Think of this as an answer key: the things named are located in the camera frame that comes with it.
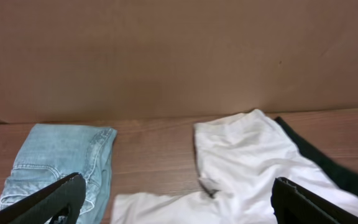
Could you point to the folded light blue jeans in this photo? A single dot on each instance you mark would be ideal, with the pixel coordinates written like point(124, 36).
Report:
point(52, 152)

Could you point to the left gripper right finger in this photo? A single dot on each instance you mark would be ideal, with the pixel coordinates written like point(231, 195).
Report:
point(293, 204)

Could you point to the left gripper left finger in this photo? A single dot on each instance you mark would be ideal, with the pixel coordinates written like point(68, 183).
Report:
point(59, 202)

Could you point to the beige khaki shorts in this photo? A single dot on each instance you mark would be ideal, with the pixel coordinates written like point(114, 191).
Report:
point(238, 159)

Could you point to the black garment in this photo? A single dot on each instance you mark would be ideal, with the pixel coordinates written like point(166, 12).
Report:
point(343, 177)

